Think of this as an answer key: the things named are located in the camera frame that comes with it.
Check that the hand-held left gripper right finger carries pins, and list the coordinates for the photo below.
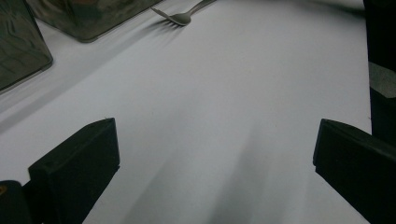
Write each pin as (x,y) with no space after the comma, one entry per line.
(361,168)

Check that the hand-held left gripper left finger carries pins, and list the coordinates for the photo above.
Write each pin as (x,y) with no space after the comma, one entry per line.
(71,174)

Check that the transparent grey plastic bin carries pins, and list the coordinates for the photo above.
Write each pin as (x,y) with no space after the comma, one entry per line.
(18,46)
(87,21)

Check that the silver metal fork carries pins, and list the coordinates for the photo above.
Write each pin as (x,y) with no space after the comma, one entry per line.
(182,18)

